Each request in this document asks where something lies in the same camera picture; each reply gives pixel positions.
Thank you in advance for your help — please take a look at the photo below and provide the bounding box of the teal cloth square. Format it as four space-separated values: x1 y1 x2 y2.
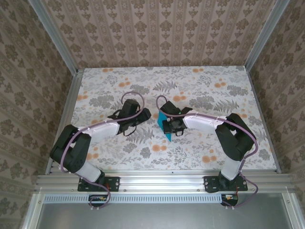
156 111 173 142

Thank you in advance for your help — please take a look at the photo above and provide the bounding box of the floral patterned table cover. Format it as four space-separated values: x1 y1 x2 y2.
58 66 278 171

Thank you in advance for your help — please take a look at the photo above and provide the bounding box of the grey metal panel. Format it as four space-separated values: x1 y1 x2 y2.
33 201 293 229

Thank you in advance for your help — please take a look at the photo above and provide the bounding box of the aluminium cross rail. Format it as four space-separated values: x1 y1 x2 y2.
35 173 293 193

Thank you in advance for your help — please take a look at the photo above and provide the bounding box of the aluminium side rail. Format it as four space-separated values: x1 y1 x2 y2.
246 68 282 174
44 69 84 175

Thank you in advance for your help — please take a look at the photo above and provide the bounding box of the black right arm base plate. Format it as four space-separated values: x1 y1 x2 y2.
203 176 248 193

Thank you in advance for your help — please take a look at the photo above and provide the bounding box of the slotted grey cable duct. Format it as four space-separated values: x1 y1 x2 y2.
44 193 224 204

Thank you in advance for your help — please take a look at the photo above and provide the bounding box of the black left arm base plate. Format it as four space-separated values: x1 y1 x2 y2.
78 176 120 192

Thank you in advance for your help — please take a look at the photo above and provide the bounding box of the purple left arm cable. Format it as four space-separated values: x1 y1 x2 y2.
59 91 146 212

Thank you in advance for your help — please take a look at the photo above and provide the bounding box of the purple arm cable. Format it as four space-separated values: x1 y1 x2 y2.
59 91 146 212
156 95 260 211

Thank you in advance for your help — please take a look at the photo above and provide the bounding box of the black cable port with connectors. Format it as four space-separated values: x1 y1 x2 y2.
88 194 112 208
220 194 239 207

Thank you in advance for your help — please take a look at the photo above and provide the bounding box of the aluminium frame post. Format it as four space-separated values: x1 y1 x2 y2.
243 0 291 70
29 0 80 75

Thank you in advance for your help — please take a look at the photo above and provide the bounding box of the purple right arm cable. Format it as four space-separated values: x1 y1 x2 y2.
156 95 260 211

